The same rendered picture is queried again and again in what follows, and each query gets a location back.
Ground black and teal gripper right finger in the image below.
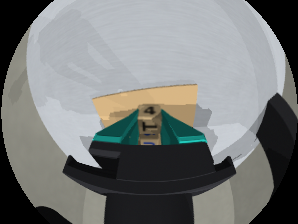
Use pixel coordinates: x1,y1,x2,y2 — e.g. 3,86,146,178
160,109,207,145

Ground tan flat mat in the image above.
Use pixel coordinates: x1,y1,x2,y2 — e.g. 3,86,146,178
92,84,198,128

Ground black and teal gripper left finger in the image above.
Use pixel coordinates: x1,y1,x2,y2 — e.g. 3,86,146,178
92,109,139,145

